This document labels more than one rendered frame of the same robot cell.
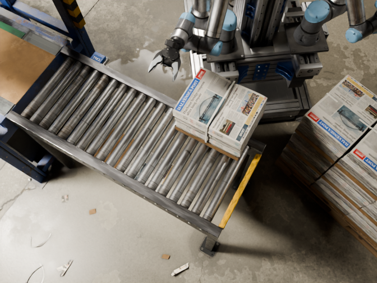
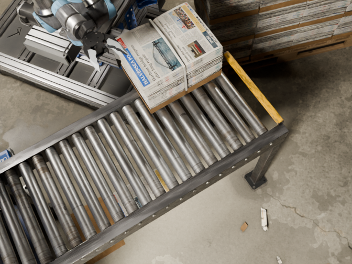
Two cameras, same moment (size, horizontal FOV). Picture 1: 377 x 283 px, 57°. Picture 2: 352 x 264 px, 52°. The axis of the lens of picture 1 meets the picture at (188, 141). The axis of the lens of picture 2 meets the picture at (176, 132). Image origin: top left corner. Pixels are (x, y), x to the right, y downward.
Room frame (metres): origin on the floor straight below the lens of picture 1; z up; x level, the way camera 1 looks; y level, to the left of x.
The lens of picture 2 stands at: (0.28, 0.60, 2.25)
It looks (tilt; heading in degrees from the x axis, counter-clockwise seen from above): 67 degrees down; 306
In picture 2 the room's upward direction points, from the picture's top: 10 degrees counter-clockwise
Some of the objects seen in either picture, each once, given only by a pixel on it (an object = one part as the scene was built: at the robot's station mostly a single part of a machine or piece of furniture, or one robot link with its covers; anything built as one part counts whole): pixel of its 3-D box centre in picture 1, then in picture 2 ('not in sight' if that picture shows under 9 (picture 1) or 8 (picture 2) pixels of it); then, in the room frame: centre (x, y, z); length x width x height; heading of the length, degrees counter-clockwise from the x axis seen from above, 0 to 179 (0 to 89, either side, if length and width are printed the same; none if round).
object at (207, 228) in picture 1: (108, 172); (153, 211); (0.58, 0.44, 0.74); 1.34 x 0.05 x 0.12; 57
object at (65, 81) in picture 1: (57, 92); (13, 223); (1.08, 0.74, 0.77); 0.47 x 0.05 x 0.05; 147
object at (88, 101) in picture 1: (84, 106); (56, 199); (0.97, 0.58, 0.77); 0.47 x 0.05 x 0.05; 147
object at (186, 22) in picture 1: (184, 26); (67, 14); (1.11, -0.02, 1.21); 0.11 x 0.08 x 0.09; 156
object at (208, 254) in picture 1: (209, 246); (255, 178); (0.23, -0.10, 0.01); 0.14 x 0.13 x 0.01; 147
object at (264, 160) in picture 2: (211, 241); (263, 162); (0.23, -0.10, 0.34); 0.06 x 0.06 x 0.68; 57
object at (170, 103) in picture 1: (157, 99); (101, 119); (1.00, 0.16, 0.74); 1.34 x 0.05 x 0.12; 57
